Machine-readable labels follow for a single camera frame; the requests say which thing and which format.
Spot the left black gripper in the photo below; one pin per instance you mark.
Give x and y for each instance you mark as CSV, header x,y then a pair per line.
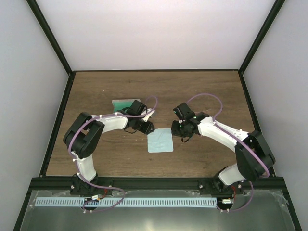
x,y
146,129

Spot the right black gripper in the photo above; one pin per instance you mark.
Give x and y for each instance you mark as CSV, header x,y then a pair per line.
x,y
175,131

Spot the light blue cleaning cloth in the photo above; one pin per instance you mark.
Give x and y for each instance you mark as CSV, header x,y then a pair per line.
x,y
160,141

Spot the grey green glasses case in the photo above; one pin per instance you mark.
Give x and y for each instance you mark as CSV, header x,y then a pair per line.
x,y
127,106

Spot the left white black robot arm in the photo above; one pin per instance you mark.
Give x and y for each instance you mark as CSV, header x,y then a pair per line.
x,y
82,137

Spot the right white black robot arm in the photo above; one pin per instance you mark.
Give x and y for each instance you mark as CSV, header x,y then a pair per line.
x,y
253,156

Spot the metal front plate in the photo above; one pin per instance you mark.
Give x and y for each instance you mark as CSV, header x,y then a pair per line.
x,y
260,210

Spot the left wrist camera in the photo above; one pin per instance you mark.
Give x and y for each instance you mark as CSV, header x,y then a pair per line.
x,y
147,114

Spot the black mounting rail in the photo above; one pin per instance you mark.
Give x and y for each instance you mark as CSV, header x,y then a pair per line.
x,y
204,185

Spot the light blue slotted cable duct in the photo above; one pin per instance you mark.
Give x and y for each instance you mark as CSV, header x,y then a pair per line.
x,y
127,202

